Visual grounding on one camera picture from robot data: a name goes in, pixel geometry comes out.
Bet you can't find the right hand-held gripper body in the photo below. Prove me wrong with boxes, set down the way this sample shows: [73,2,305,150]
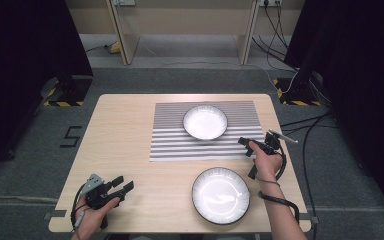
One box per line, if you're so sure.
[261,129,298,156]

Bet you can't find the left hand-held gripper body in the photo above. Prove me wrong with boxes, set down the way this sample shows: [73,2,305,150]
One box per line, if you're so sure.
[79,173,128,211]

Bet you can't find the white ribbed plate dark rim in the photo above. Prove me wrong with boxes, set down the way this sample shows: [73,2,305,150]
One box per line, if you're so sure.
[191,166,251,226]
[182,104,229,141]

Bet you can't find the person's right hand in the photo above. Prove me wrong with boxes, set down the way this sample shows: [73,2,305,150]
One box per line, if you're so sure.
[248,140,284,183]

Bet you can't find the person's left hand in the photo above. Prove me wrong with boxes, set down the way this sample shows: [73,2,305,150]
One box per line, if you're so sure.
[73,196,121,240]

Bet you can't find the thin wrist band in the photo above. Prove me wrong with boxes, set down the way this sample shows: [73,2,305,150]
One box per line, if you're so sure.
[256,177,281,188]

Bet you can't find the black stand base striped tape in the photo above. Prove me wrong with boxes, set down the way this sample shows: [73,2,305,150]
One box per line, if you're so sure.
[43,76,93,108]
[273,77,323,107]

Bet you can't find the grey white striped placemat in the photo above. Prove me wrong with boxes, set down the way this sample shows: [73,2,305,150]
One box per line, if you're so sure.
[149,100,270,163]

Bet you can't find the black curtain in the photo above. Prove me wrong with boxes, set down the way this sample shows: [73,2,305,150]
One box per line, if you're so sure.
[0,0,94,181]
[284,0,384,228]

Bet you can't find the small yellow object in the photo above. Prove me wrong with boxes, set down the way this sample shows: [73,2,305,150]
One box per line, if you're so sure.
[108,40,122,54]

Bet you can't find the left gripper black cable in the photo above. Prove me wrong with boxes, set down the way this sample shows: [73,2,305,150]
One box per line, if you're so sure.
[70,184,88,234]

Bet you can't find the grey cable plug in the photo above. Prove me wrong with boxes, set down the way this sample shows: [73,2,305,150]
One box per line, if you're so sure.
[74,209,86,230]

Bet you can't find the black floor cables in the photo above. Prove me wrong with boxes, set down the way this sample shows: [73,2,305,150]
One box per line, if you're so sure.
[279,111,335,198]

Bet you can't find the thin white floor cable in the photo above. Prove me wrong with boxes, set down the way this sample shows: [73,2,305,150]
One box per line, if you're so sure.
[139,41,299,95]

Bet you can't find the black cables from socket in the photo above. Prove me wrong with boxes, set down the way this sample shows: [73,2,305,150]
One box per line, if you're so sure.
[251,3,298,72]

